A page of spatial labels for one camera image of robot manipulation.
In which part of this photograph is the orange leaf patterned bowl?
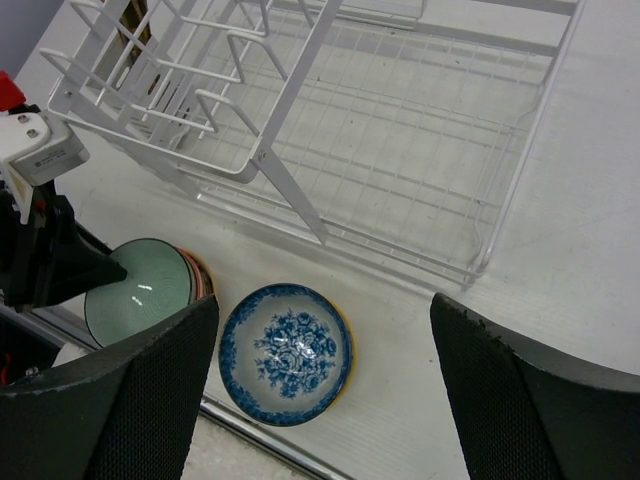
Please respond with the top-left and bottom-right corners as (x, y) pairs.
(198, 260), (217, 296)

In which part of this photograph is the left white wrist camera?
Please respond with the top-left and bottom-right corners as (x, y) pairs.
(1, 112), (89, 225)

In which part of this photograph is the blue floral bowl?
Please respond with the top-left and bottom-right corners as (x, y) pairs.
(218, 283), (350, 427)

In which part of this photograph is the white wire dish rack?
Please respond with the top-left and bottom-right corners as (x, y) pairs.
(41, 1), (583, 287)

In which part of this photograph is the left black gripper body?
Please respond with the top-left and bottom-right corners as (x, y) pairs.
(1, 184), (55, 310)

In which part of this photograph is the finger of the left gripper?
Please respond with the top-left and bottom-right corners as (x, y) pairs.
(34, 182), (127, 308)

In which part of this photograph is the gold spoon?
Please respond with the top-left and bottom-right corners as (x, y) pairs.
(120, 0), (151, 45)

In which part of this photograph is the white cutlery holder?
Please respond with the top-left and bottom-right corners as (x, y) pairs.
(87, 30), (195, 149)

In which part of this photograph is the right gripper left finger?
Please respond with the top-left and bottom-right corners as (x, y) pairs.
(1, 295), (219, 479)

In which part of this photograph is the yellow teal patterned bowl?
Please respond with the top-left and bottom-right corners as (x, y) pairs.
(329, 299), (358, 408)

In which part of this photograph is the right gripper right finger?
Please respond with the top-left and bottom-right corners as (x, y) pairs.
(430, 293), (639, 479)

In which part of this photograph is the red pink patterned bowl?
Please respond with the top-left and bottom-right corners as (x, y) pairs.
(178, 248), (212, 301)

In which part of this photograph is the dark green bowl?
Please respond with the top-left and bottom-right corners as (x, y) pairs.
(84, 238), (194, 347)

